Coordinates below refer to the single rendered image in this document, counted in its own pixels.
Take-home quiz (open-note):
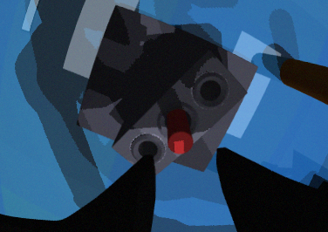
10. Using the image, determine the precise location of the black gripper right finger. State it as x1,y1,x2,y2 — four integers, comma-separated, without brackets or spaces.
216,147,328,232

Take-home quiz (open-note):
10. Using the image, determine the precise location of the red peg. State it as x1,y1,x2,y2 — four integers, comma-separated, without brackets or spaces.
167,109,193,154

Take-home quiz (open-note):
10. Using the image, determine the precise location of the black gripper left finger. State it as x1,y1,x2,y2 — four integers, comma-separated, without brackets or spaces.
0,154,156,232

